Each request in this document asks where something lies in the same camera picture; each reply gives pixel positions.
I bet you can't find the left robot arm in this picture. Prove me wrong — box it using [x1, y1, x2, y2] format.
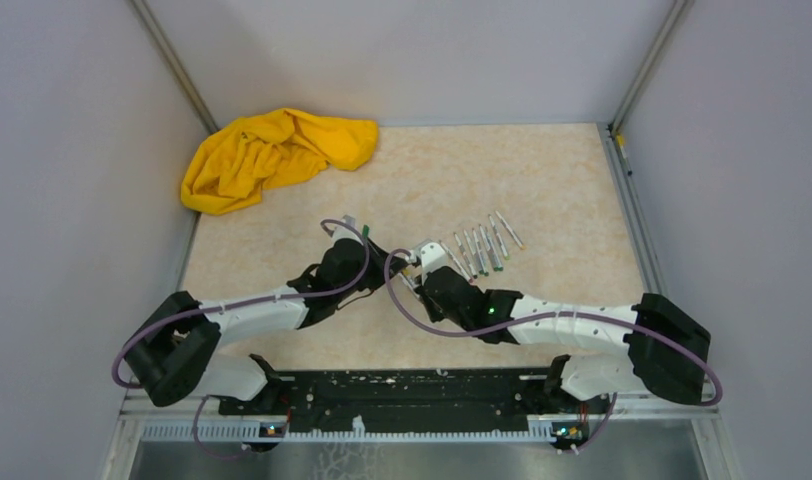
[113, 238, 408, 414]

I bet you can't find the purple cable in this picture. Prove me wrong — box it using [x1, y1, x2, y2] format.
[383, 248, 724, 454]
[110, 219, 372, 463]

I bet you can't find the yellow cloth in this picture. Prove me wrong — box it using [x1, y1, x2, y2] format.
[180, 108, 379, 216]

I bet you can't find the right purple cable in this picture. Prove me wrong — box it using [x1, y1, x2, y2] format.
[383, 248, 724, 454]

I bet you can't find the dark green capped pen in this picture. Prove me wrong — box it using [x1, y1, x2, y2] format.
[479, 225, 503, 272]

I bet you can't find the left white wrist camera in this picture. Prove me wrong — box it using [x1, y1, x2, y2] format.
[328, 215, 365, 243]

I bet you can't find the aluminium frame rail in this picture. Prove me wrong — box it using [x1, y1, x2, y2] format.
[120, 368, 718, 443]

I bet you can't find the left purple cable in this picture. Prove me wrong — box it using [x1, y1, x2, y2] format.
[110, 219, 372, 463]

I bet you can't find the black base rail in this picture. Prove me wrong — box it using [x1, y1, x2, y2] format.
[218, 368, 609, 434]

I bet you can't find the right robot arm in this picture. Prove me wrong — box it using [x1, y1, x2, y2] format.
[417, 267, 714, 412]

